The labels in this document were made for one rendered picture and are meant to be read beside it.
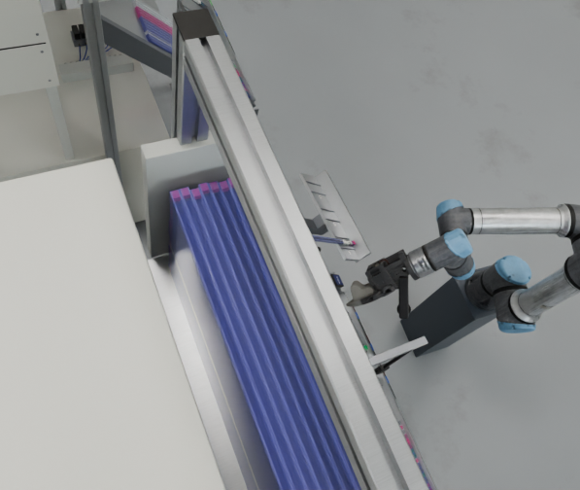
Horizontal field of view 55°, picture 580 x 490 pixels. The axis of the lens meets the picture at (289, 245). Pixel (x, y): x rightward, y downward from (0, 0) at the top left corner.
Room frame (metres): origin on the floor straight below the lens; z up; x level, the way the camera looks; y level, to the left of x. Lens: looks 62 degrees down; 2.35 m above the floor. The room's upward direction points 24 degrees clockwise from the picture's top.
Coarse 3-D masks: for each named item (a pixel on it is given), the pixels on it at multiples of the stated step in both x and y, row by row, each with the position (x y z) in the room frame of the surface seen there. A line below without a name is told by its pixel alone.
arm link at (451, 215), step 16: (448, 208) 0.98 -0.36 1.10; (464, 208) 1.00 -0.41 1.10; (480, 208) 1.02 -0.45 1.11; (496, 208) 1.03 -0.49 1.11; (512, 208) 1.05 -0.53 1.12; (528, 208) 1.06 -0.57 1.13; (544, 208) 1.08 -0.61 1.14; (560, 208) 1.10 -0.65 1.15; (576, 208) 1.10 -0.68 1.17; (448, 224) 0.93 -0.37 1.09; (464, 224) 0.95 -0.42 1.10; (480, 224) 0.97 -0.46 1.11; (496, 224) 0.98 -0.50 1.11; (512, 224) 1.00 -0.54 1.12; (528, 224) 1.02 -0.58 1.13; (544, 224) 1.03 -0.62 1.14; (560, 224) 1.05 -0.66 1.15; (576, 224) 1.06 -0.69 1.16
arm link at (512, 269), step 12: (504, 264) 1.11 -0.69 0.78; (516, 264) 1.13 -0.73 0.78; (528, 264) 1.15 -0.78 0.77; (492, 276) 1.09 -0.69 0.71; (504, 276) 1.07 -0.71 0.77; (516, 276) 1.08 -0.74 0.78; (528, 276) 1.10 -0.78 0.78; (492, 288) 1.05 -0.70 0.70; (504, 288) 1.04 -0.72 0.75; (516, 288) 1.05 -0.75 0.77
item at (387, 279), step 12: (396, 252) 0.79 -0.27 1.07; (372, 264) 0.76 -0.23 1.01; (384, 264) 0.75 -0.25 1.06; (396, 264) 0.75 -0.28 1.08; (408, 264) 0.75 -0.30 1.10; (372, 276) 0.72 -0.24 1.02; (384, 276) 0.72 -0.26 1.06; (396, 276) 0.73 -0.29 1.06; (384, 288) 0.69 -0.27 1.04; (396, 288) 0.71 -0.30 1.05
